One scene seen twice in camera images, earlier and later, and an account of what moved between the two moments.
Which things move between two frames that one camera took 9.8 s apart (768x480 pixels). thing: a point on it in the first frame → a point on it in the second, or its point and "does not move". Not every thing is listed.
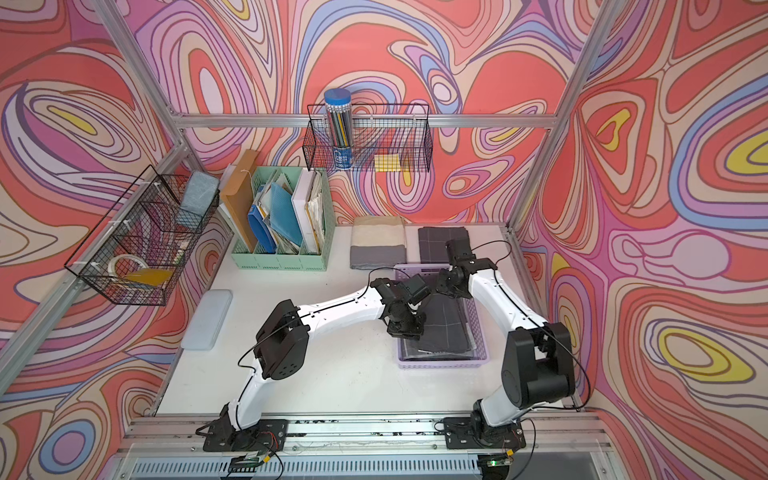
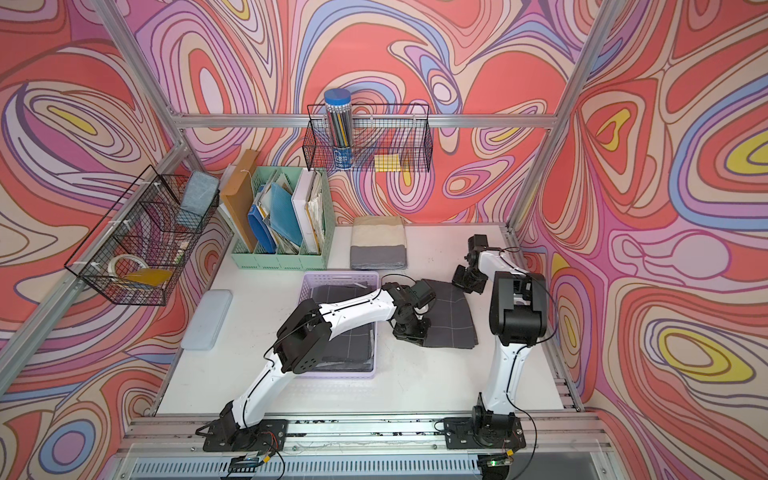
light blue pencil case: [207, 320] does not move
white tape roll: [124, 257] does not move
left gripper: [416, 333] does not move
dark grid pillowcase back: [432, 242] → [452, 323]
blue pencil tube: [338, 104] does not move
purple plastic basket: [429, 274] → [353, 349]
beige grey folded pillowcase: [377, 241] does not move
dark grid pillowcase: [448, 331] → [352, 349]
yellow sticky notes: [387, 163] does not move
